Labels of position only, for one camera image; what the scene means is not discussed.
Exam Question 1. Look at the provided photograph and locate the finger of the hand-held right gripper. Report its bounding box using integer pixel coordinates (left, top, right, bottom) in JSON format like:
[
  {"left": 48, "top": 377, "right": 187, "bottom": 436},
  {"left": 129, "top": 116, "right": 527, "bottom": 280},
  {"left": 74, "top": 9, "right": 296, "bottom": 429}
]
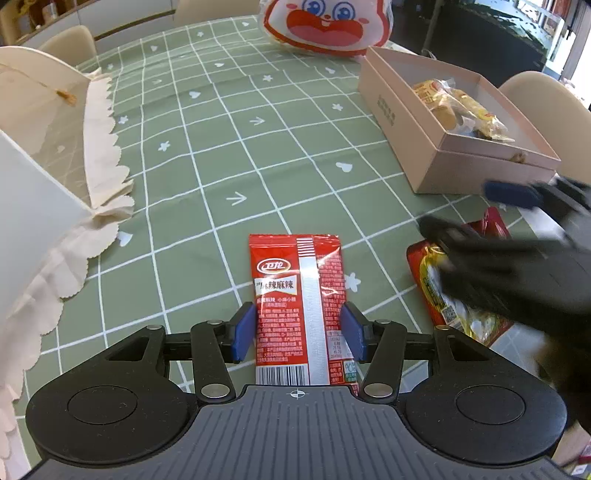
[
  {"left": 418, "top": 215, "right": 491, "bottom": 260},
  {"left": 482, "top": 178, "right": 591, "bottom": 223}
]

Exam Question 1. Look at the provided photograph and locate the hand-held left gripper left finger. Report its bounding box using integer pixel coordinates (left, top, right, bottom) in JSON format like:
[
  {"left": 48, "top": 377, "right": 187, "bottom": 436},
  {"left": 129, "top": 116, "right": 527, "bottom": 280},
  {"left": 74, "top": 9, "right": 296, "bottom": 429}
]
[{"left": 106, "top": 302, "right": 257, "bottom": 405}]

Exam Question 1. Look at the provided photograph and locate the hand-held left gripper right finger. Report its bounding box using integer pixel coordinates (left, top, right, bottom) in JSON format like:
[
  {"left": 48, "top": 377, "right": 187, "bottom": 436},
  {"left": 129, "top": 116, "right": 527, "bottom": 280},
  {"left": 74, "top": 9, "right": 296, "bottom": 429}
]
[{"left": 340, "top": 302, "right": 492, "bottom": 405}]

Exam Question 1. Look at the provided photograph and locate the red gold foil snack packet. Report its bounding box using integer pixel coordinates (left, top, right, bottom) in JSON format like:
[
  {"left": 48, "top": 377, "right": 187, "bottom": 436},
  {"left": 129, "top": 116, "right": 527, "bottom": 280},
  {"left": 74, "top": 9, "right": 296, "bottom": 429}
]
[{"left": 406, "top": 207, "right": 516, "bottom": 345}]

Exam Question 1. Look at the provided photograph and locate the red spicy strip packet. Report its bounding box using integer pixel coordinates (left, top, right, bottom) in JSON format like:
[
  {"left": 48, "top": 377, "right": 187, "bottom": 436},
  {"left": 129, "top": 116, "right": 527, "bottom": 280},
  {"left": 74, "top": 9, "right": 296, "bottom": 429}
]
[{"left": 249, "top": 233, "right": 360, "bottom": 387}]

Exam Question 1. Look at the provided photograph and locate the long yellow bread packet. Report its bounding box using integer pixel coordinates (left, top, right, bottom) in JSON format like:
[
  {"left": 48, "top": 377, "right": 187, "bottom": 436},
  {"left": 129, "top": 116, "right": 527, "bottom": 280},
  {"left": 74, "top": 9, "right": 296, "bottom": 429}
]
[{"left": 443, "top": 87, "right": 516, "bottom": 142}]

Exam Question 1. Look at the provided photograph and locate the pink cardboard box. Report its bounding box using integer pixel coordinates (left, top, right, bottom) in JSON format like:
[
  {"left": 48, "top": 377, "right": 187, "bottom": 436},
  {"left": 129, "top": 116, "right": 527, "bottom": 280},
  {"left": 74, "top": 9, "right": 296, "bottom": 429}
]
[{"left": 359, "top": 46, "right": 562, "bottom": 195}]

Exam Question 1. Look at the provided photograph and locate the cream chair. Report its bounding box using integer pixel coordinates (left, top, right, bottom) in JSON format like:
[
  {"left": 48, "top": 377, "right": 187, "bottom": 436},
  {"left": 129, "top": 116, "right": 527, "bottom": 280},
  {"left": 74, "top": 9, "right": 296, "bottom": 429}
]
[
  {"left": 499, "top": 71, "right": 591, "bottom": 180},
  {"left": 38, "top": 25, "right": 98, "bottom": 64},
  {"left": 174, "top": 0, "right": 260, "bottom": 27}
]

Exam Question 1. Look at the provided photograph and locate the window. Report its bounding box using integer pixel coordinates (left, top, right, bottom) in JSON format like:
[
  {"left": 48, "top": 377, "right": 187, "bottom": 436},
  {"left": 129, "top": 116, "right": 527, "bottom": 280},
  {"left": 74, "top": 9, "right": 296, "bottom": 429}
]
[{"left": 540, "top": 0, "right": 591, "bottom": 112}]

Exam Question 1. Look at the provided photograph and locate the green checked tablecloth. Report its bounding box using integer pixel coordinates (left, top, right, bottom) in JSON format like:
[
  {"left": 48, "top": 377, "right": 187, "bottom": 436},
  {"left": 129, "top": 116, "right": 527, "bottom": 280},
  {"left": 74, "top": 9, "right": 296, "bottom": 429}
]
[{"left": 11, "top": 15, "right": 555, "bottom": 462}]

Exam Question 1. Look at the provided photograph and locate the white red rabbit face bag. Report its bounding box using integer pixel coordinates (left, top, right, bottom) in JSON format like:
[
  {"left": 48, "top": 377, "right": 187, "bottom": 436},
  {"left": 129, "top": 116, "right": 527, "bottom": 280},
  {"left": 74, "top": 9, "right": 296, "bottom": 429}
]
[{"left": 262, "top": 0, "right": 396, "bottom": 59}]

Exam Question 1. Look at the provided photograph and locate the white scalloped paper bag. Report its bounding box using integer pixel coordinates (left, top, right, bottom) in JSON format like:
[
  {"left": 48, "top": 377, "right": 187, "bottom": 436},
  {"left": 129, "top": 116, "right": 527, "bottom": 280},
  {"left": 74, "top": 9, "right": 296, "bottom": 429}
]
[{"left": 0, "top": 74, "right": 136, "bottom": 477}]

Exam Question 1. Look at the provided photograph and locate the cream gift box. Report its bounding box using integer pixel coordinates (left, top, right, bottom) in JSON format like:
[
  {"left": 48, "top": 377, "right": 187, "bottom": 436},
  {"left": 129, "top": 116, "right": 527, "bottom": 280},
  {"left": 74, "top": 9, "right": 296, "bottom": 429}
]
[{"left": 0, "top": 46, "right": 112, "bottom": 320}]

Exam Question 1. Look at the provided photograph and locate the white sideboard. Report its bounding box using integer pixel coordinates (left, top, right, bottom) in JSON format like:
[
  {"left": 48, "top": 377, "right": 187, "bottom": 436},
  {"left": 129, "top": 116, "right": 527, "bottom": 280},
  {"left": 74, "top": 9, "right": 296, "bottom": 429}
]
[{"left": 0, "top": 0, "right": 177, "bottom": 45}]

